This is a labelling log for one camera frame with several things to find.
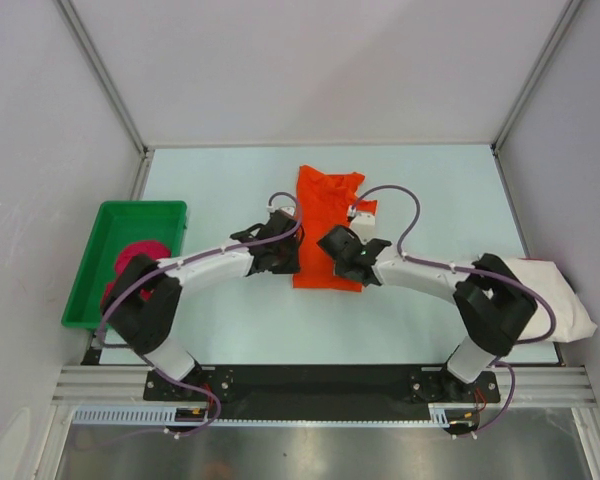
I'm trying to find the green plastic bin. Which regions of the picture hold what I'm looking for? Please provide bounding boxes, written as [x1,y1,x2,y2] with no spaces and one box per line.
[61,200,187,330]

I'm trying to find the orange t shirt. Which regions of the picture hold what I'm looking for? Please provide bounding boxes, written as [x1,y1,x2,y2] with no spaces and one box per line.
[292,165,365,293]

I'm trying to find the white cable duct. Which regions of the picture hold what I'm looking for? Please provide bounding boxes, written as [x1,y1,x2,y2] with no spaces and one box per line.
[72,405,451,428]

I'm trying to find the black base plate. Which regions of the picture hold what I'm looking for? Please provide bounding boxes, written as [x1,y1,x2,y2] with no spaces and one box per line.
[143,364,501,422]

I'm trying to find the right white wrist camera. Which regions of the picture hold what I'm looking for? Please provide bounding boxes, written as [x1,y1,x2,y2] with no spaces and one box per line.
[347,206,376,243]

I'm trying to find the aluminium rail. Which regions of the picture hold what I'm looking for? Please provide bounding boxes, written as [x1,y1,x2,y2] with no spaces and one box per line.
[51,365,597,408]

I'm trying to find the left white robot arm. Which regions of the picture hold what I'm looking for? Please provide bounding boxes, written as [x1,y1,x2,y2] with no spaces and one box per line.
[101,207,304,400]

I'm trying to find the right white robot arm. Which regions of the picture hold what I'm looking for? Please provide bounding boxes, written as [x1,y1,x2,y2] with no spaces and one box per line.
[318,225,539,401]

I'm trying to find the magenta t shirt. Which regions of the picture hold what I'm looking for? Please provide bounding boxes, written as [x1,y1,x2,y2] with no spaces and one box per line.
[100,240,172,311]

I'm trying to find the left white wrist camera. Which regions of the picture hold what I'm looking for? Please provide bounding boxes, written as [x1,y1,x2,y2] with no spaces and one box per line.
[266,205,297,220]

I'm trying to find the white folded t shirt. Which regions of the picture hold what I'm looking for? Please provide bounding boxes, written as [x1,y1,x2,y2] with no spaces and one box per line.
[504,258,597,344]

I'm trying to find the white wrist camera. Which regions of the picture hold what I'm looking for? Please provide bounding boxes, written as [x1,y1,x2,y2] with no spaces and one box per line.
[266,205,297,220]
[347,206,376,243]

